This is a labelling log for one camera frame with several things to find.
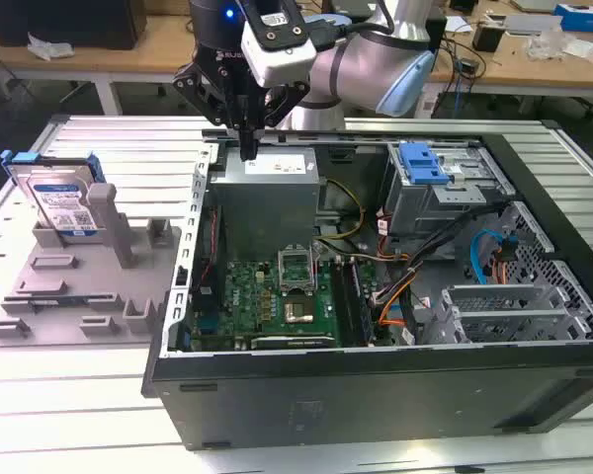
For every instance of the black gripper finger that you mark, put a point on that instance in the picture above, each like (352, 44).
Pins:
(197, 91)
(284, 106)

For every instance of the hard disk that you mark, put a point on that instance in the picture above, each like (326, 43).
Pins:
(54, 197)

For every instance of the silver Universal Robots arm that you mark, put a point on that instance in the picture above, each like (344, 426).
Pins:
(356, 59)

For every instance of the metal disk bay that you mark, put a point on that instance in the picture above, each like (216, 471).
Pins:
(494, 293)

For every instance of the wooden desk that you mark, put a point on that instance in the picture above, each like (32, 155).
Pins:
(128, 59)
(524, 69)

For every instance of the grey power supply unit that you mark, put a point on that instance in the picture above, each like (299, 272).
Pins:
(262, 212)

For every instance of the black monitor box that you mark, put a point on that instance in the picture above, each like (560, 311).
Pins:
(79, 24)

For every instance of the clear plastic bag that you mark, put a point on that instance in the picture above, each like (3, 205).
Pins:
(543, 44)
(49, 48)

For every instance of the drive cage with blue latch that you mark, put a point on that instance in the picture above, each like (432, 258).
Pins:
(425, 207)

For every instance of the green motherboard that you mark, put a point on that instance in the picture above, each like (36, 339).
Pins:
(247, 296)

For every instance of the CPU socket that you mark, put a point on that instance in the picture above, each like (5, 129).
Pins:
(299, 312)

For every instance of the grey parts rack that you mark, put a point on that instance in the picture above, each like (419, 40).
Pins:
(104, 276)

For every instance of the small black cube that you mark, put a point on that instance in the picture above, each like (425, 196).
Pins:
(488, 38)

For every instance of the black graphics card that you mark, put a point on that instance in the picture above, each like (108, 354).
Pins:
(291, 341)

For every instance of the flat grey box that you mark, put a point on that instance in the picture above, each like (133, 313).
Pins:
(533, 23)

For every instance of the black open PC case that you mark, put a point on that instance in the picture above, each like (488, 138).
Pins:
(326, 395)

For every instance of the blue cardboard box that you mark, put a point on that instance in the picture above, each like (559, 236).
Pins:
(588, 20)

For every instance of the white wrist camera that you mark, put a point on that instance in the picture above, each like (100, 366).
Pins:
(281, 59)

